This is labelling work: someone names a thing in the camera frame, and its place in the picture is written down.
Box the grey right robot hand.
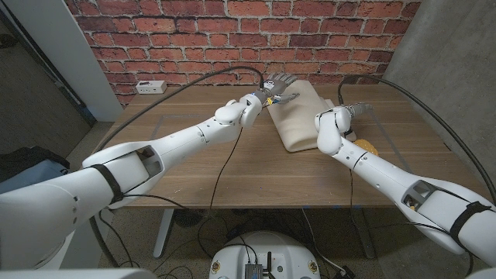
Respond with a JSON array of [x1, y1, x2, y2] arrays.
[[346, 102, 374, 119]]

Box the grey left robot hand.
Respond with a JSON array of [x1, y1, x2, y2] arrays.
[[253, 72, 301, 105]]

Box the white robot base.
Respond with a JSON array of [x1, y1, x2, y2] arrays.
[[208, 231, 322, 279]]

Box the yellow textured sponge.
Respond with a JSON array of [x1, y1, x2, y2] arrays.
[[353, 138, 380, 157]]

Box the red brick printed backdrop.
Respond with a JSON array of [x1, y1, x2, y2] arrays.
[[64, 0, 423, 108]]

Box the white power strip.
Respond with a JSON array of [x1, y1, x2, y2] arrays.
[[135, 80, 168, 95]]

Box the black round floor fan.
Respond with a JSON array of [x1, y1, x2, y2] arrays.
[[174, 208, 205, 229]]

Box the white table leg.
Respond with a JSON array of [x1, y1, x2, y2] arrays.
[[153, 208, 175, 260]]

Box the small grey electronics box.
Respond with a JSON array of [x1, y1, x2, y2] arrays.
[[244, 263, 264, 279]]

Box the white structural column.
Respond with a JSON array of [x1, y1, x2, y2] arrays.
[[3, 0, 125, 123]]

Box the blue storage bin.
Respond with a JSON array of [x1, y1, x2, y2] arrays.
[[0, 159, 73, 195]]

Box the black bag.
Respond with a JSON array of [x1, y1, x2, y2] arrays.
[[0, 146, 71, 180]]

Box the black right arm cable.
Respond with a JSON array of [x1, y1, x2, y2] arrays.
[[337, 74, 496, 279]]

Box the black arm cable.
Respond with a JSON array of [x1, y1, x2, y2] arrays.
[[337, 74, 496, 279], [88, 65, 265, 269]]

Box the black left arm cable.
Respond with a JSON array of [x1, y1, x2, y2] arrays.
[[88, 65, 265, 269]]

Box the thin black hanging cable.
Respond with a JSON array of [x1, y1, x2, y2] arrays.
[[123, 126, 244, 218]]

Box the white floor cable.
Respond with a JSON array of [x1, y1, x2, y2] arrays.
[[301, 208, 346, 274]]

